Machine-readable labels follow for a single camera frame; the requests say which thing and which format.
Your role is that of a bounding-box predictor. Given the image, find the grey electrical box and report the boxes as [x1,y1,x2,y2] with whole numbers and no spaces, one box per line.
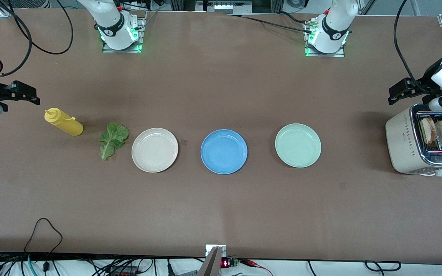
[196,0,253,14]

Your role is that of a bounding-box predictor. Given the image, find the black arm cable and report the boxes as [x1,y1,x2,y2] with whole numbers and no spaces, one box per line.
[394,0,436,96]
[0,0,74,79]

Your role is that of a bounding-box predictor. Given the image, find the grey metal bar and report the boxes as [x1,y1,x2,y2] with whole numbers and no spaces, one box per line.
[197,246,222,276]

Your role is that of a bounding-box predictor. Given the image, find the red clip lead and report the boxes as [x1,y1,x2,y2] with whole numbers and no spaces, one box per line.
[240,259,273,276]

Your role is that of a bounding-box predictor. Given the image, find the beige chrome toaster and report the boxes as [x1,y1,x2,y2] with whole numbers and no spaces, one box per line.
[385,103,442,176]

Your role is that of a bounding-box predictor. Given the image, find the green lettuce leaf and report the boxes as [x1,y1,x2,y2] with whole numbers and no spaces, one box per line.
[99,122,130,161]

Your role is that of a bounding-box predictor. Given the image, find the pale green round plate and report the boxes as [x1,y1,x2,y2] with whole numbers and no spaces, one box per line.
[275,123,322,168]

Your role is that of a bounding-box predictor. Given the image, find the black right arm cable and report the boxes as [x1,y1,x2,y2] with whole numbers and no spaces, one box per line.
[0,0,74,79]

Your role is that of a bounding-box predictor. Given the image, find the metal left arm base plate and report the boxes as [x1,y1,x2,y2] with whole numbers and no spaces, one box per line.
[305,19,345,58]

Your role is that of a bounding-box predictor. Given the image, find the blue round plate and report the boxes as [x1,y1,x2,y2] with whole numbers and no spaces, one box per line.
[200,129,248,175]

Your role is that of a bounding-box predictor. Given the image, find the black looped cable with plug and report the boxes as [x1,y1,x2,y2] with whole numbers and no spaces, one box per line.
[23,218,63,276]

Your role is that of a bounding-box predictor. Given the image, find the short black table cable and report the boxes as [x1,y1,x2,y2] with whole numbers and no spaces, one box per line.
[279,11,312,24]

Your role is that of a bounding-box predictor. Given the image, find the white mounting bracket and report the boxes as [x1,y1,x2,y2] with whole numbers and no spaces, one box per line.
[205,244,227,258]

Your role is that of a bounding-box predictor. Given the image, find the yellow mustard squeeze bottle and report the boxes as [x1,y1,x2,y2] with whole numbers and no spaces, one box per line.
[45,108,84,136]

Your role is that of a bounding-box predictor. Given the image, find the beige round plate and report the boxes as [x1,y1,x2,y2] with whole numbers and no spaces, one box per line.
[131,128,179,173]

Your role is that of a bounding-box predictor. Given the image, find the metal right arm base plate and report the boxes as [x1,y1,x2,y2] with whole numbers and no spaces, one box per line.
[102,11,147,53]

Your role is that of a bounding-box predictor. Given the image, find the long black table cable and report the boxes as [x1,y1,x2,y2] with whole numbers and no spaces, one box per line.
[227,14,315,34]

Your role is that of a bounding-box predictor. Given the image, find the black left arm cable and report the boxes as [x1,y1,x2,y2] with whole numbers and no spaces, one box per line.
[394,0,436,96]

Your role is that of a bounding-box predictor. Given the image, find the black flat loop cable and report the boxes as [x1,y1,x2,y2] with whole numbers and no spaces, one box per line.
[365,261,402,272]

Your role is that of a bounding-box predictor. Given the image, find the orange black connector block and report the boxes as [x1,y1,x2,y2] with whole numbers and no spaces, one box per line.
[108,268,139,276]

